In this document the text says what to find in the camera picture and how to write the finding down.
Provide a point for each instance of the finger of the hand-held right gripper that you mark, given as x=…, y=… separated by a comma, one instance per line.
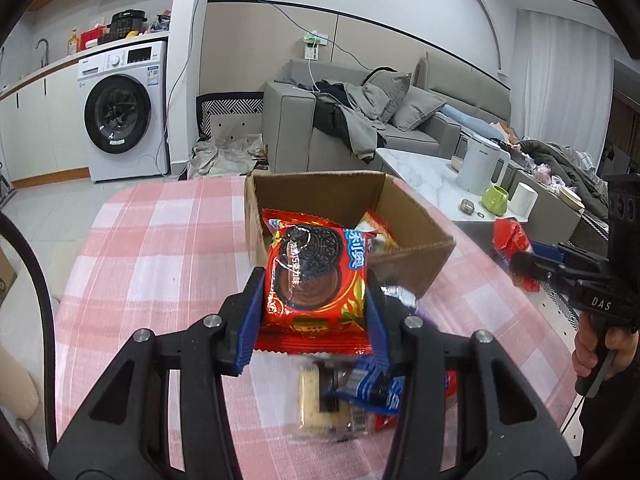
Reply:
x=582, y=255
x=540, y=267

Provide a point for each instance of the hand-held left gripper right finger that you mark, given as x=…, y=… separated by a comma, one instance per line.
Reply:
x=375, y=310

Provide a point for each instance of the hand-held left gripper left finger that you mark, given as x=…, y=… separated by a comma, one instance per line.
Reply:
x=252, y=310

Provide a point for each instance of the red snack bag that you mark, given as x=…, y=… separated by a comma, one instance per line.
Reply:
x=510, y=240

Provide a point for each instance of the red chocolate cookie packet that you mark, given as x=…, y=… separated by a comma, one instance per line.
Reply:
x=310, y=280

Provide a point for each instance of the blue cookie packet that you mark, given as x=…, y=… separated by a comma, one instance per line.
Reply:
x=370, y=385

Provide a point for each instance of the cardboard box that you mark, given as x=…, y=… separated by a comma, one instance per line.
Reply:
x=310, y=195

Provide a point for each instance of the person's right forearm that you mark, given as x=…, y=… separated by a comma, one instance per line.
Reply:
x=605, y=425

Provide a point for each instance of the person's right hand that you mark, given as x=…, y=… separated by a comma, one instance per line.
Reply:
x=587, y=350

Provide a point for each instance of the purple foil snack packet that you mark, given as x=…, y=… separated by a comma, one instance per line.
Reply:
x=397, y=295

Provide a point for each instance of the grey footstool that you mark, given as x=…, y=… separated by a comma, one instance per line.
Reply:
x=555, y=222

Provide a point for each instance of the white cylindrical cup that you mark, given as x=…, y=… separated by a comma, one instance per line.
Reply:
x=522, y=200

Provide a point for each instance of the green mug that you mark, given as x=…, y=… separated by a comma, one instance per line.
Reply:
x=495, y=201

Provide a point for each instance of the orange patterned snack packet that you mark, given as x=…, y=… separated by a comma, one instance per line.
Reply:
x=375, y=227

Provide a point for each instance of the grey blanket pile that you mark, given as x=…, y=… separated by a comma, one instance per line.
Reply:
x=560, y=165

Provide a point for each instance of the small metal object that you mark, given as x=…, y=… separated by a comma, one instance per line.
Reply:
x=467, y=207

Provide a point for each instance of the pink plaid tablecloth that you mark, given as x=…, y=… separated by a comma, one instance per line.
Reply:
x=175, y=240

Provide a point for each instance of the clear cracker packet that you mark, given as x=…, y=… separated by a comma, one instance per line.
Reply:
x=312, y=400

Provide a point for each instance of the white electric kettle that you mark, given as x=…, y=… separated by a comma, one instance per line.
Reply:
x=477, y=165

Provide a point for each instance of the dark cabinet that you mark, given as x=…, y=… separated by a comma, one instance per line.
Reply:
x=625, y=120

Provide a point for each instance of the marble coffee table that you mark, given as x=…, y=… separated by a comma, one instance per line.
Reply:
x=425, y=175

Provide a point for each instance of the crumpled beige cloth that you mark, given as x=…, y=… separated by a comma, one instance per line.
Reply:
x=225, y=157

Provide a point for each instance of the light blue blanket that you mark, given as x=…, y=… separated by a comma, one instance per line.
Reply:
x=470, y=120

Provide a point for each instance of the grey garment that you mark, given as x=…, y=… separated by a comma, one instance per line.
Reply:
x=362, y=130

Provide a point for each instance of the white curtain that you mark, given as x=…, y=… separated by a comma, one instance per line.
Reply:
x=560, y=70

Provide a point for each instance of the grey sofa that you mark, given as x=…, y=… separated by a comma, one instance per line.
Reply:
x=290, y=125

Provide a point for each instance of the light grey pillow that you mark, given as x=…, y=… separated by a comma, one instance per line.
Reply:
x=417, y=107

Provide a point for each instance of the black garment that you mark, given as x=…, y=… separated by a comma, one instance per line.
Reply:
x=327, y=110

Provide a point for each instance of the dark grey pillow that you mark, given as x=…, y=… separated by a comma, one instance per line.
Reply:
x=385, y=95

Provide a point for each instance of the white washing machine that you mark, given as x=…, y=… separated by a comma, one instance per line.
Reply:
x=125, y=110

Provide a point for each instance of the cream cylinder cushion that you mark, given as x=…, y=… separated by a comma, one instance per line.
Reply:
x=17, y=385

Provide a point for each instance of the printed cardboard carton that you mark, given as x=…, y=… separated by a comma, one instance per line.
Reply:
x=7, y=280

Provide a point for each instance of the white kitchen counter cabinet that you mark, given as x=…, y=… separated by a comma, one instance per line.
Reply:
x=45, y=120

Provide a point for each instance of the black pressure cooker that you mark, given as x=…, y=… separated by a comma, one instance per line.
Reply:
x=127, y=25

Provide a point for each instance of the red box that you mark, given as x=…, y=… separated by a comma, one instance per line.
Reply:
x=92, y=39

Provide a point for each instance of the yellow bottle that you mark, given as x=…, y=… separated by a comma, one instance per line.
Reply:
x=73, y=44

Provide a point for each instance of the kitchen faucet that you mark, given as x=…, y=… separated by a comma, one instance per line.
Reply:
x=46, y=50

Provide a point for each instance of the wall socket with green plug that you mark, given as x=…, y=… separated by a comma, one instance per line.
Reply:
x=314, y=45

